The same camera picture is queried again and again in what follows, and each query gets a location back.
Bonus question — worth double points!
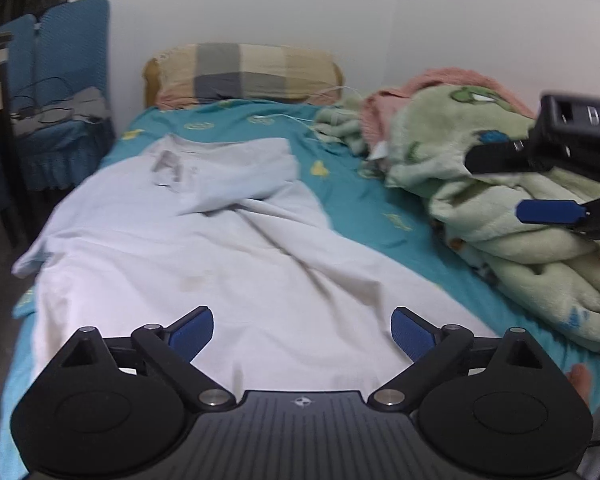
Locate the grey cloth on chair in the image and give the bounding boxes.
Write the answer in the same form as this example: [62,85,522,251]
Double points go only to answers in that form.
[12,87,110,136]

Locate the green pink plush blanket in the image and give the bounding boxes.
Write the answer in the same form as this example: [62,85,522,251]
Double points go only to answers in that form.
[313,67,600,342]

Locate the teal patterned bed sheet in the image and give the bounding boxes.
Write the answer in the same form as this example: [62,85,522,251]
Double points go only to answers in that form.
[0,101,600,479]

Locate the white charging cable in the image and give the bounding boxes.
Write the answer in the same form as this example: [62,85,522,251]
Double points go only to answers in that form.
[251,84,366,146]

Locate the white t-shirt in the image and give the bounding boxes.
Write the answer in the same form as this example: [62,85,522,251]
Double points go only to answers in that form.
[14,136,489,394]

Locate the checkered beige grey pillow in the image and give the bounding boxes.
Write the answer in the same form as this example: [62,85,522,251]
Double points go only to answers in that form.
[144,42,344,110]

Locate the right hand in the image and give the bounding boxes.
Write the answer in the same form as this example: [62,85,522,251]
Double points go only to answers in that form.
[567,248,600,406]

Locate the blue covered chair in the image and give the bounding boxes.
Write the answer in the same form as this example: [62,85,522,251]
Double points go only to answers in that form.
[0,0,116,192]

